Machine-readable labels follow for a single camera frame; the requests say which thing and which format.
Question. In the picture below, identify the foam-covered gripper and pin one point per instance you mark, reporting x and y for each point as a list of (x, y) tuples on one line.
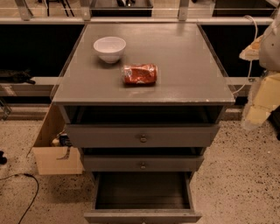
[(270, 52)]

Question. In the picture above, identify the grey bottom drawer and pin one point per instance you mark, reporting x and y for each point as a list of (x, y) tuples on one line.
[(142, 198)]

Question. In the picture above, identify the grey drawer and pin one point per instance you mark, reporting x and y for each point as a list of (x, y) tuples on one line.
[(114, 163), (139, 136), (142, 198)]

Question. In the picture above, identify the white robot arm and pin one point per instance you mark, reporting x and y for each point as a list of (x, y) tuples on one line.
[(264, 95)]

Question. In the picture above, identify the grey drawer cabinet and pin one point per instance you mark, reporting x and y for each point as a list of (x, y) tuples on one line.
[(190, 88)]

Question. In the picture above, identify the grey middle drawer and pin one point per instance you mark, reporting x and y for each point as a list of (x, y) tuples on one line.
[(114, 163)]

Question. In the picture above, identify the grey top drawer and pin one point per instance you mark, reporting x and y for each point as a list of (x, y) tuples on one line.
[(139, 136)]

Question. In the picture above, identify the crushed orange soda can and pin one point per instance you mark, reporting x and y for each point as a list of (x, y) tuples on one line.
[(142, 74)]

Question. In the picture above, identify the white ceramic bowl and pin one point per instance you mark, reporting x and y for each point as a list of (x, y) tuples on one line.
[(110, 49)]

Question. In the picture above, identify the items inside wooden box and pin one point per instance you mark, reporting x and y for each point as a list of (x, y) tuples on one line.
[(62, 140)]

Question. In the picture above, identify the wooden box on floor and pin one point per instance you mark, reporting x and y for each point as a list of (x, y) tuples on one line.
[(51, 156)]

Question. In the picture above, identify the black object floor left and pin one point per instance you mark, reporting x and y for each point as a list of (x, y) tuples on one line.
[(3, 159)]

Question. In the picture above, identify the metal frame rail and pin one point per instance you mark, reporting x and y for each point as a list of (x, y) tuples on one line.
[(32, 12)]

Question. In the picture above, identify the black object on rail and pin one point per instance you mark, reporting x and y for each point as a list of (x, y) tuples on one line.
[(15, 76)]

